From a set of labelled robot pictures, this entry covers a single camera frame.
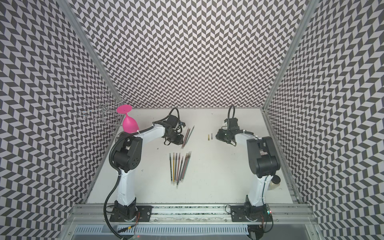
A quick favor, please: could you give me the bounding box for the aluminium corner post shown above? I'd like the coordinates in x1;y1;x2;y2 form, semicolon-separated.
56;0;121;100
262;0;320;112

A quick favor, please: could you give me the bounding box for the black pencil purple cap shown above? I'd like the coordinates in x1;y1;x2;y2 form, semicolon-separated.
174;153;178;185

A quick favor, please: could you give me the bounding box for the aluminium corner post right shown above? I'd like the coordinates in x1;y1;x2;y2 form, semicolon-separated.
262;0;320;112

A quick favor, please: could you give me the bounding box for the aluminium corner post left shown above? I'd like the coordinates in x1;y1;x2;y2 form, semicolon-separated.
56;0;121;100

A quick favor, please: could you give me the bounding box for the small jar black lid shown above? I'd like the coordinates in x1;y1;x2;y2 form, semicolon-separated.
268;175;281;191

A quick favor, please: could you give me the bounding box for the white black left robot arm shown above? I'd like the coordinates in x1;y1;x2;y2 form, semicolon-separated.
103;108;186;222

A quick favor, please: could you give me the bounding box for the teal pencil clear cap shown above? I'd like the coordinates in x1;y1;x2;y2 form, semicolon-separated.
181;152;192;183

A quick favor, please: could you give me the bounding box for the pink plastic wine glass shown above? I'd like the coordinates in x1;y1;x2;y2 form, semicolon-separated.
117;105;140;134

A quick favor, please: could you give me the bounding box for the dark blue pencil purple cap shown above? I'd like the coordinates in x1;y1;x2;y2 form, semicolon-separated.
178;156;184;184

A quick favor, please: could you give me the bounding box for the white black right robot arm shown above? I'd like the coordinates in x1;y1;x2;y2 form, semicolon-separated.
216;105;281;222

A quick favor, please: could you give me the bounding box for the wire glass rack stand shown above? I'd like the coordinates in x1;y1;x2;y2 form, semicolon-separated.
74;92;126;138

